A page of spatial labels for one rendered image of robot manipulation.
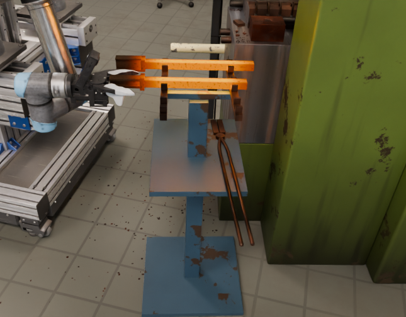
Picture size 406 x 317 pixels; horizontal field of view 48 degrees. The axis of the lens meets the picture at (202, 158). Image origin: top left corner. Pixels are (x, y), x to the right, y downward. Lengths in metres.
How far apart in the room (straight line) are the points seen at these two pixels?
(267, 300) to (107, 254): 0.72
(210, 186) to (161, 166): 0.18
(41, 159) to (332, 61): 1.44
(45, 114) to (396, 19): 1.08
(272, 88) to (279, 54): 0.14
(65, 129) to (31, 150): 0.23
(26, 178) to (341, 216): 1.39
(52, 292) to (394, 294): 1.42
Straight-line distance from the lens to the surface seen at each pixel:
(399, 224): 1.90
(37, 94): 1.44
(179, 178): 1.43
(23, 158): 2.36
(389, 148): 1.75
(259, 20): 1.74
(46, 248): 2.19
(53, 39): 1.50
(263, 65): 1.75
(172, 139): 1.59
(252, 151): 1.96
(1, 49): 1.90
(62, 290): 2.03
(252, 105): 1.83
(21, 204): 2.10
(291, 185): 1.75
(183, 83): 1.38
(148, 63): 1.49
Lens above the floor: 1.60
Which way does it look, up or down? 38 degrees down
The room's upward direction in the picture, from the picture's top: 3 degrees clockwise
